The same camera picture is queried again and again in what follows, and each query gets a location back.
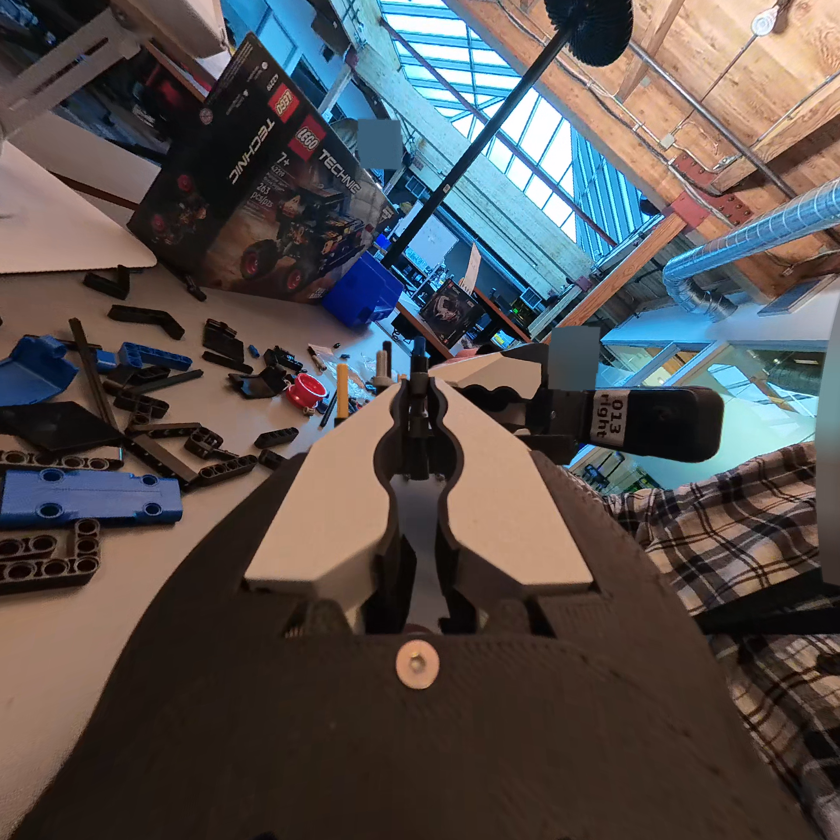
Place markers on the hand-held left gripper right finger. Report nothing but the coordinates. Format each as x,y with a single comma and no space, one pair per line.
525,525

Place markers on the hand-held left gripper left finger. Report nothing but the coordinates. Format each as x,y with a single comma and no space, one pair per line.
308,525

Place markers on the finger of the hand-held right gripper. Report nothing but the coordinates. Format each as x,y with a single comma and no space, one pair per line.
508,417
499,371

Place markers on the toy brick assembly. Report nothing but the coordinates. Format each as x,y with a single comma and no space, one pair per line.
418,420

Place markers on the person's right forearm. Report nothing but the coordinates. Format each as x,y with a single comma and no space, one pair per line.
689,525

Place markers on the grey desk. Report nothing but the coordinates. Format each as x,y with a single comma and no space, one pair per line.
65,656

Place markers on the black building toy box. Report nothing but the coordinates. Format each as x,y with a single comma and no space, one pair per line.
453,312
262,197

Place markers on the black short toy beam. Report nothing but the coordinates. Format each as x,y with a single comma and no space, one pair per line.
275,438

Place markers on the red toy wheel hub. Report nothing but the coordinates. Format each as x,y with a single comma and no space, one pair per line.
306,388

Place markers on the black hinged toy panel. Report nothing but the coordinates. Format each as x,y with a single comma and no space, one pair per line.
223,338
256,380

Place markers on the blue storage bin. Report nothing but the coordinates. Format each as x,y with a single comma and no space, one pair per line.
361,289

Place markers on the heap of black blue beams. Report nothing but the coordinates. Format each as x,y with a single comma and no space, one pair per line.
157,459

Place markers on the black thin toy beam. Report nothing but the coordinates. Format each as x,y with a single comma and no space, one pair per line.
226,361

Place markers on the blue flat toy panel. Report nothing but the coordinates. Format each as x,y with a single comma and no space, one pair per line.
92,495

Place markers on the black pole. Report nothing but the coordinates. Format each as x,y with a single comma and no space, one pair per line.
485,124

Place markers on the black angled toy beam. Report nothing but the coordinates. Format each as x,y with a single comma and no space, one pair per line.
108,282
148,319

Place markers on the blue curved toy panel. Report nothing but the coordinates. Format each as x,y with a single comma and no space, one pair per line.
33,377

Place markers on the person's plaid shirt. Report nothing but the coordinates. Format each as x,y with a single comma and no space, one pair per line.
787,722

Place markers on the white book stand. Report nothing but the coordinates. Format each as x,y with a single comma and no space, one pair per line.
52,216

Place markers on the black toy bracket frame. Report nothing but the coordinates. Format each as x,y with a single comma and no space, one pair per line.
282,359

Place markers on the silver air duct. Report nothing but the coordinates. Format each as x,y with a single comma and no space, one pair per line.
722,249

